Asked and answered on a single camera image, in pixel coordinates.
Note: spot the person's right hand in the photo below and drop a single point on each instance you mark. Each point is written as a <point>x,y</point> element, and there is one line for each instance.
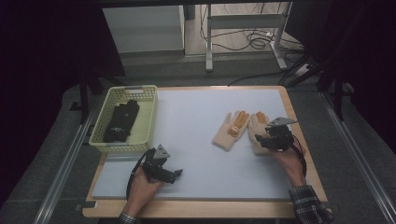
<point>289,166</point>

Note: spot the beige glove with orange fingers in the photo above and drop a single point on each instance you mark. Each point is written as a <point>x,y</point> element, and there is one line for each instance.
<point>227,135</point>

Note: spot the black glove with logo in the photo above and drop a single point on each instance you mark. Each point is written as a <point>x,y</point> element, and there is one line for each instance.
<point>113,133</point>

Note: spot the white cabinet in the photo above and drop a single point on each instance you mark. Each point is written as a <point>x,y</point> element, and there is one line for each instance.
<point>143,29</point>

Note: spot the metal floor rail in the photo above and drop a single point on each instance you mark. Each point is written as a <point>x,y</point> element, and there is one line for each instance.
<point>358,155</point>
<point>62,174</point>

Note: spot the white power strip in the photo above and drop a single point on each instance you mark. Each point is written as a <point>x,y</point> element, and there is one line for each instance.
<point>302,70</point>

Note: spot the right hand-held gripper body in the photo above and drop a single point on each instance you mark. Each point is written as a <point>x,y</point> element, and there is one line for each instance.
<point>280,138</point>

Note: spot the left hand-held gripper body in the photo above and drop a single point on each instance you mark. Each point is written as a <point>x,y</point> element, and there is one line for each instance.
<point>155,169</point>

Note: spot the white foam board mat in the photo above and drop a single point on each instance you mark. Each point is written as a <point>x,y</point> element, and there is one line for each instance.
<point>193,149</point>

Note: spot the grey metal desk frame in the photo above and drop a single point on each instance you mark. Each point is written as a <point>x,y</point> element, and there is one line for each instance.
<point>243,21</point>

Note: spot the yellow-green plastic basket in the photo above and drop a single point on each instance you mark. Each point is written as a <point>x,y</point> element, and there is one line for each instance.
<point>146,124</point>

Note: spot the black glove with small mark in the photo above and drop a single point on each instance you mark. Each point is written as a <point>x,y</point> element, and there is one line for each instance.
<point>129,112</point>

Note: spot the black metal stand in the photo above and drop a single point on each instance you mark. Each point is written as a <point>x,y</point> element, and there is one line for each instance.
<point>337,93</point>
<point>83,96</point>

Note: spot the beige glove with orange tip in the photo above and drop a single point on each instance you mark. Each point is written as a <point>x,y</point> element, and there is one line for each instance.
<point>257,124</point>

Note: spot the person's left hand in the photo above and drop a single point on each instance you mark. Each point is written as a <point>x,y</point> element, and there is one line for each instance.
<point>140,191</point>

